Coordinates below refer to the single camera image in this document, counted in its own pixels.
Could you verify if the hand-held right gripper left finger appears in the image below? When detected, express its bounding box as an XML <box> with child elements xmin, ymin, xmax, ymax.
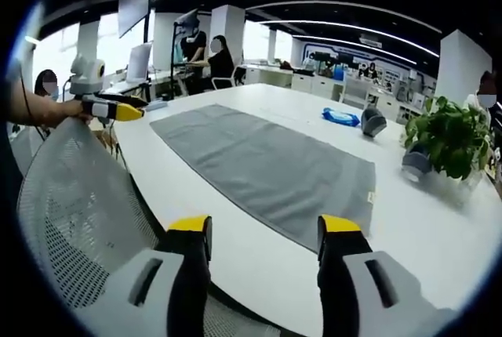
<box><xmin>74</xmin><ymin>214</ymin><xmax>213</xmax><ymax>337</ymax></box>

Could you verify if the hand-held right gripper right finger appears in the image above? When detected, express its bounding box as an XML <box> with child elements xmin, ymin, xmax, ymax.
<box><xmin>316</xmin><ymin>213</ymin><xmax>460</xmax><ymax>337</ymax></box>

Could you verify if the grey towel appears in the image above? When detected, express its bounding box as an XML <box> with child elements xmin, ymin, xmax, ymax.
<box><xmin>149</xmin><ymin>103</ymin><xmax>378</xmax><ymax>254</ymax></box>

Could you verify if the person's left hand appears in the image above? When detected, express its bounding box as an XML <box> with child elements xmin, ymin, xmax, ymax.
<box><xmin>49</xmin><ymin>99</ymin><xmax>96</xmax><ymax>125</ymax></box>

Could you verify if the white computer monitor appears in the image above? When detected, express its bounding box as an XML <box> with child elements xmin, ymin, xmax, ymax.
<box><xmin>125</xmin><ymin>42</ymin><xmax>154</xmax><ymax>84</ymax></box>

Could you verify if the black floor stand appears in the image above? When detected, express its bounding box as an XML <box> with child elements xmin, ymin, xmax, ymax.
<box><xmin>168</xmin><ymin>23</ymin><xmax>178</xmax><ymax>101</ymax></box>

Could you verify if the white table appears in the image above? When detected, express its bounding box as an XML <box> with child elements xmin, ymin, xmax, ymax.
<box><xmin>111</xmin><ymin>82</ymin><xmax>502</xmax><ymax>337</ymax></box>

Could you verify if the large dark hanging screen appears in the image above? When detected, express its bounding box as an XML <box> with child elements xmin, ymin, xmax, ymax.
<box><xmin>117</xmin><ymin>0</ymin><xmax>155</xmax><ymax>39</ymax></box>

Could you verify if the white mesh office chair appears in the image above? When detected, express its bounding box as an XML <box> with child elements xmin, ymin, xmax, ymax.
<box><xmin>16</xmin><ymin>116</ymin><xmax>284</xmax><ymax>337</ymax></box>

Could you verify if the white-framed office chair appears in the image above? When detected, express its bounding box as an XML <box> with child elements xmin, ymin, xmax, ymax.
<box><xmin>211</xmin><ymin>65</ymin><xmax>247</xmax><ymax>91</ymax></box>

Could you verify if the grey plant pot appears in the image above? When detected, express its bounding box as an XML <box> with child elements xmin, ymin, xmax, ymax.
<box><xmin>401</xmin><ymin>142</ymin><xmax>437</xmax><ymax>182</ymax></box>

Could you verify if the small grey container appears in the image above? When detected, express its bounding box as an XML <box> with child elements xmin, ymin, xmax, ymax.
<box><xmin>360</xmin><ymin>104</ymin><xmax>389</xmax><ymax>137</ymax></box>

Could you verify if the blue wipes packet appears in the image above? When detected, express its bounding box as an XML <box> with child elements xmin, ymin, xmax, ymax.
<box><xmin>322</xmin><ymin>107</ymin><xmax>362</xmax><ymax>129</ymax></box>

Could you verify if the green potted plant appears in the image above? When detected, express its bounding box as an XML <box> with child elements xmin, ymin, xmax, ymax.
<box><xmin>402</xmin><ymin>95</ymin><xmax>494</xmax><ymax>181</ymax></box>

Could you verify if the white low cabinet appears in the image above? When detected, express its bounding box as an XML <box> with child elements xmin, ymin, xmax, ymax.
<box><xmin>290</xmin><ymin>72</ymin><xmax>347</xmax><ymax>102</ymax></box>

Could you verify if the grey mesh chair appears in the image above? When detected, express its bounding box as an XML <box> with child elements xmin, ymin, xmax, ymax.
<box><xmin>339</xmin><ymin>77</ymin><xmax>372</xmax><ymax>110</ymax></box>

